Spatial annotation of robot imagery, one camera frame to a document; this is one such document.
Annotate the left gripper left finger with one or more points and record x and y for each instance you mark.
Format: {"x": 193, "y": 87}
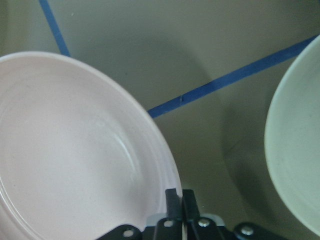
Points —
{"x": 173, "y": 204}

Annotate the white plate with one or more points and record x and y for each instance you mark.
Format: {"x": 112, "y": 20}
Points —
{"x": 292, "y": 137}

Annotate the pink plate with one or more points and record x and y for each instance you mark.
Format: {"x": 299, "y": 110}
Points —
{"x": 79, "y": 155}

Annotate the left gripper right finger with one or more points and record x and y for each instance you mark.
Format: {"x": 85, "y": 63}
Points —
{"x": 189, "y": 204}

